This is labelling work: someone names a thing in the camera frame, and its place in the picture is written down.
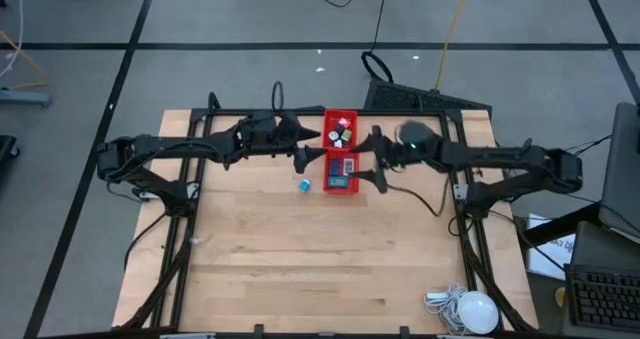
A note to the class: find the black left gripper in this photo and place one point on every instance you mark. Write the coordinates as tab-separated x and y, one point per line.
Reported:
284	138

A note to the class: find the small black office item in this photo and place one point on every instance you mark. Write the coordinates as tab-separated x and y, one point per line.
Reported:
340	128

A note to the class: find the black white round item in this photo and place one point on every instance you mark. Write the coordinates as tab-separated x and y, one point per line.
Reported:
333	136

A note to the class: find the dark blue box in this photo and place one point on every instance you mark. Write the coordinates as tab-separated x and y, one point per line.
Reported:
334	167

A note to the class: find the small cyan white item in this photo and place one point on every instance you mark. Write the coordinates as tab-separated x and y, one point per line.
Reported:
305	186

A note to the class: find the red plastic mesh bin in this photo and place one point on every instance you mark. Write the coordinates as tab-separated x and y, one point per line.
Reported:
356	186
329	119

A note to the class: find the black perforated computer case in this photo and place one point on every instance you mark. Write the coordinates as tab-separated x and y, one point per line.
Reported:
400	98

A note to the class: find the white tape scrap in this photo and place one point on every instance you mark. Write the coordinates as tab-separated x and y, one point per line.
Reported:
197	240

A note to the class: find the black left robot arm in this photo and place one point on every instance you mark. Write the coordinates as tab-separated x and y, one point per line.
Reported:
170	144

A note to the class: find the cyan box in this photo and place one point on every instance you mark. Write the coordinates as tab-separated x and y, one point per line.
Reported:
337	181

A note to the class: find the white round dome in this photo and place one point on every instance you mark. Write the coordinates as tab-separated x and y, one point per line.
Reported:
477	311

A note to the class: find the black caster foot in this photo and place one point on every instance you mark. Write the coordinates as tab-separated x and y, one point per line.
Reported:
7	148

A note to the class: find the dark grey case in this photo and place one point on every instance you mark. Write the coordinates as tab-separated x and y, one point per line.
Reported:
605	246

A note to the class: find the grey floor bar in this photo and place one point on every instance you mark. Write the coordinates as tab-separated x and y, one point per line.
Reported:
25	98

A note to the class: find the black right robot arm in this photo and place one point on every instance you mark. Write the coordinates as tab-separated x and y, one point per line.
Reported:
500	155

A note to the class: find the yellow round sticker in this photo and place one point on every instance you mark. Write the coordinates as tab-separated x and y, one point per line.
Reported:
560	296

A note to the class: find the small red office item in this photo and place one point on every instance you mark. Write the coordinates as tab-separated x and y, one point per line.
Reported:
344	123

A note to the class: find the black aluminium table frame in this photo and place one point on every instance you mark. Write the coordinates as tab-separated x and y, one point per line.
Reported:
390	112

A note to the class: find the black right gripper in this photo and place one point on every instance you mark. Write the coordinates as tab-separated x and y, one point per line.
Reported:
395	155

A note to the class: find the white charger block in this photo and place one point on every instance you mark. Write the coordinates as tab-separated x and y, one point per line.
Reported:
436	296

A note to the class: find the black keyboard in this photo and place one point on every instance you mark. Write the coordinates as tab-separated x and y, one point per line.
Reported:
605	299

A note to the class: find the green white plug adapter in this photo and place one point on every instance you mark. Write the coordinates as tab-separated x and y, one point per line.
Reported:
346	135

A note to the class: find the grey laptop lid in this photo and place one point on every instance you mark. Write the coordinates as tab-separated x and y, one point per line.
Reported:
622	179

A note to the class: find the black stand bar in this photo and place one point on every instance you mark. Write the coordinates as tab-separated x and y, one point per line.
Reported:
560	226

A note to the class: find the black white clamp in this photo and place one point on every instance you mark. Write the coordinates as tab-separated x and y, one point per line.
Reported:
145	195

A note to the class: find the white paper sheet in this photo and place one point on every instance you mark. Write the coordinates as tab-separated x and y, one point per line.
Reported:
550	259

